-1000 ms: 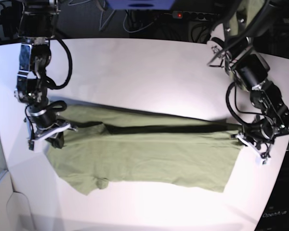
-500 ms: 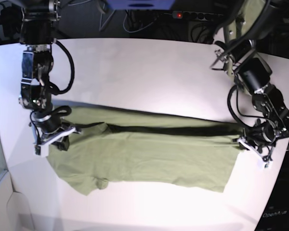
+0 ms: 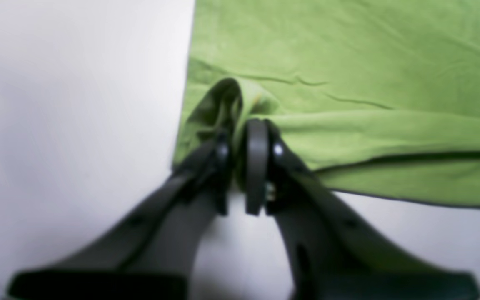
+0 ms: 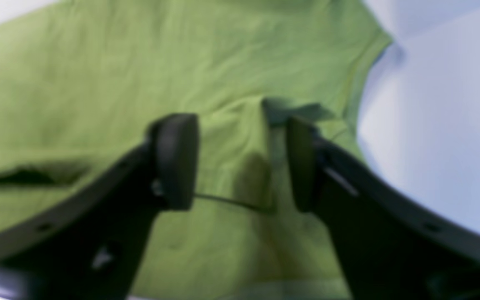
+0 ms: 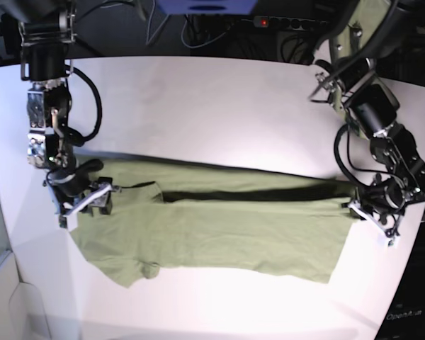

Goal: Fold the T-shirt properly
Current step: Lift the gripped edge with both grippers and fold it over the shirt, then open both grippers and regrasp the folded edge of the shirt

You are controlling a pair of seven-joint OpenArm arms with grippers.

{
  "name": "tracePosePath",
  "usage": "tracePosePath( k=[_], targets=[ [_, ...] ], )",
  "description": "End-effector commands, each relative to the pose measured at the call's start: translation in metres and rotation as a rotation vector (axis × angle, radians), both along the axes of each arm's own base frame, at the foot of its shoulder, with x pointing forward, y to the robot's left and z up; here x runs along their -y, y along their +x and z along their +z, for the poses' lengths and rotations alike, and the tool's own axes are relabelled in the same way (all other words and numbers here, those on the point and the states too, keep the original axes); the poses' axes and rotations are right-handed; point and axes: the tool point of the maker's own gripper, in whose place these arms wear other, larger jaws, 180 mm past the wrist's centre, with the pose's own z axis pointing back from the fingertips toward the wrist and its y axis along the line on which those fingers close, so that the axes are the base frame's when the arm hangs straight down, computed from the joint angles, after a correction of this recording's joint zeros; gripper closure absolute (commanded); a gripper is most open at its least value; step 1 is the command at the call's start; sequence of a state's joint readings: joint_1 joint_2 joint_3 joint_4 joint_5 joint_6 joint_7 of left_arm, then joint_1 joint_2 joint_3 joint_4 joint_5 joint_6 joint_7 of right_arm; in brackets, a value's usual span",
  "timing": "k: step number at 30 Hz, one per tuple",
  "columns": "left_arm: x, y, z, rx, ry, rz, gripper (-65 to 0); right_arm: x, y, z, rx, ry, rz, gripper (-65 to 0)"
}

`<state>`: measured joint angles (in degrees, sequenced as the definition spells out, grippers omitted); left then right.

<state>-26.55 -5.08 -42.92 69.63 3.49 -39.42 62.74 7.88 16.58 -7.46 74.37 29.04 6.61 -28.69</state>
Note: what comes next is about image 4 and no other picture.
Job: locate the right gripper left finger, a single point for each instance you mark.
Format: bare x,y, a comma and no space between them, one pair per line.
89,247

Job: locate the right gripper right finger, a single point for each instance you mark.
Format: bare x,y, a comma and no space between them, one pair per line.
388,246

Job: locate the green T-shirt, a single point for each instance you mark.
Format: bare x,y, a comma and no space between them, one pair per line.
80,80

